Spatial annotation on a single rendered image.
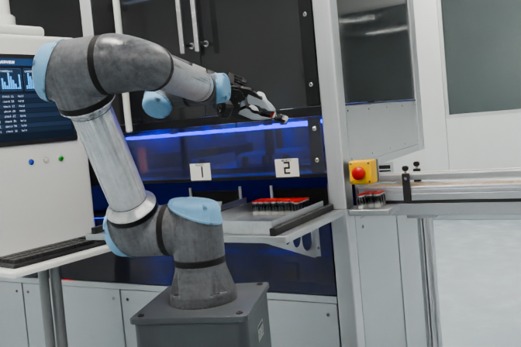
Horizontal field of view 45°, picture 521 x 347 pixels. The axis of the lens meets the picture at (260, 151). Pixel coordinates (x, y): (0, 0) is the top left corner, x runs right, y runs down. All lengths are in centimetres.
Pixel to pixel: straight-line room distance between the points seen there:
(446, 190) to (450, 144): 459
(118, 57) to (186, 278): 51
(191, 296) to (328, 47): 93
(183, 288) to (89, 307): 131
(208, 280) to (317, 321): 79
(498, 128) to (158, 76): 546
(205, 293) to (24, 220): 104
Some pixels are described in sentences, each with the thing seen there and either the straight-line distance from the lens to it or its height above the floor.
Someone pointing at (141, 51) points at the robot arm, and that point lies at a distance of 122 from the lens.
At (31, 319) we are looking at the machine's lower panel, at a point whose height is 42.
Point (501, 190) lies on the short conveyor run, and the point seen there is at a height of 92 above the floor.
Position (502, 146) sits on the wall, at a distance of 651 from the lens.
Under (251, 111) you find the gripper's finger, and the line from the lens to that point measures 173.
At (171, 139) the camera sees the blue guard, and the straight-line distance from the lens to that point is 229.
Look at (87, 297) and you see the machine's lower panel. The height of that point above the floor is 53.
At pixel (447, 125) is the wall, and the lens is 659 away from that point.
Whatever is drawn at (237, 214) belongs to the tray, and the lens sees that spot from 202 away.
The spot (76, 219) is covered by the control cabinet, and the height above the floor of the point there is 88.
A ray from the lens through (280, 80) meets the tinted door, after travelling 206.
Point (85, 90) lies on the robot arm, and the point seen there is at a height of 127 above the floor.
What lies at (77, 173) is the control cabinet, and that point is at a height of 105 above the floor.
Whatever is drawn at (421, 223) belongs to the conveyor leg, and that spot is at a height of 81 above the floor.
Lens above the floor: 119
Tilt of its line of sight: 3 degrees down
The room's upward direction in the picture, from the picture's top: 5 degrees counter-clockwise
